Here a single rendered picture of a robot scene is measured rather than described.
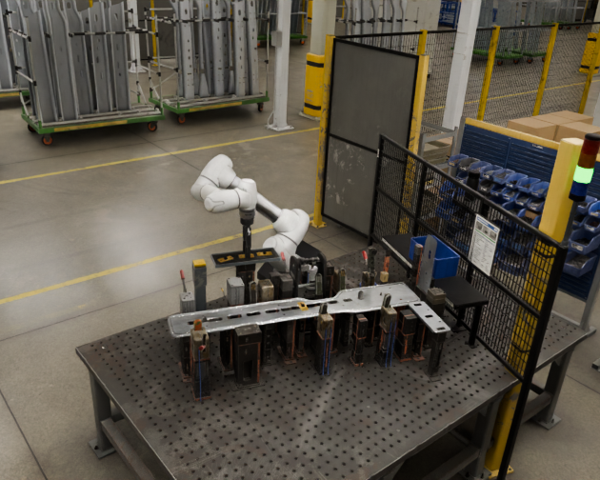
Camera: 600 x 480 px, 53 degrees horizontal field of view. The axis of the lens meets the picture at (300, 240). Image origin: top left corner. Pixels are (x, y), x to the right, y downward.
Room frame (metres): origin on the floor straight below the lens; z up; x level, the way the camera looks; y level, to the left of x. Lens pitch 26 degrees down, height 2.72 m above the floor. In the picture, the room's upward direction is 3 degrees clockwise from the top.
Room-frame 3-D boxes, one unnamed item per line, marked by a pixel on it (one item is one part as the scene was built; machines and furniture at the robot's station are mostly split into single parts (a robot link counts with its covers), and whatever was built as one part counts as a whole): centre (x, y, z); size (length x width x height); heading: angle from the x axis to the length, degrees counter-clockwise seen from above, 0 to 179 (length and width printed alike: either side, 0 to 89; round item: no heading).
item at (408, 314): (2.76, -0.61, 0.84); 0.11 x 0.10 x 0.28; 21
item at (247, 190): (2.97, 0.30, 1.54); 0.13 x 0.11 x 0.16; 127
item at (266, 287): (2.83, 0.17, 0.89); 0.13 x 0.11 x 0.38; 21
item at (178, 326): (2.72, -0.02, 1.00); 1.38 x 0.22 x 0.02; 111
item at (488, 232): (3.01, -1.02, 1.30); 0.23 x 0.02 x 0.31; 21
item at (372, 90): (5.57, -0.58, 1.00); 1.34 x 0.14 x 2.00; 40
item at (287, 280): (2.91, 0.07, 0.89); 0.13 x 0.11 x 0.38; 21
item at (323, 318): (2.60, -0.15, 0.87); 0.12 x 0.09 x 0.35; 21
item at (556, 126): (7.04, -3.07, 0.52); 1.20 x 0.80 x 1.05; 127
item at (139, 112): (9.11, 3.29, 0.88); 1.91 x 1.00 x 1.76; 127
